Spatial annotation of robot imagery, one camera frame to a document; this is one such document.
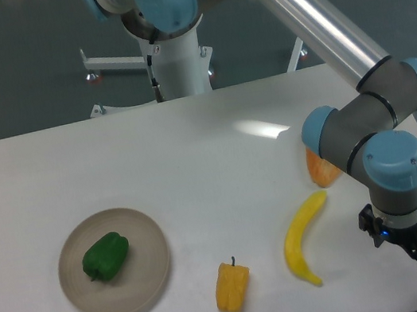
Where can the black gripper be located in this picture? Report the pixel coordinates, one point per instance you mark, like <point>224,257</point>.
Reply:
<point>382,227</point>

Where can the orange fruit segment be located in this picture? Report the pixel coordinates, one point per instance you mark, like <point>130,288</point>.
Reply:
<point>322,172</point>

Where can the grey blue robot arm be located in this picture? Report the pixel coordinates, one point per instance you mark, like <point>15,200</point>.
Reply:
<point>361,139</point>

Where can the yellow banana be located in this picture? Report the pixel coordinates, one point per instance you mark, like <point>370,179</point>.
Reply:
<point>294,238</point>

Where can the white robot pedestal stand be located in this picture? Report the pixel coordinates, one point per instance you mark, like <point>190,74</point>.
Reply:
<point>177,65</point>

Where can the beige round plate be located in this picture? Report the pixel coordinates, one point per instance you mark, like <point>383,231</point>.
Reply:
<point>142,277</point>

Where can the yellow bell pepper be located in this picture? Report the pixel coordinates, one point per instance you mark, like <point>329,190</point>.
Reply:
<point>231,286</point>

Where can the green bell pepper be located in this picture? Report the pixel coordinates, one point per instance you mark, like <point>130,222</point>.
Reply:
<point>103,260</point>

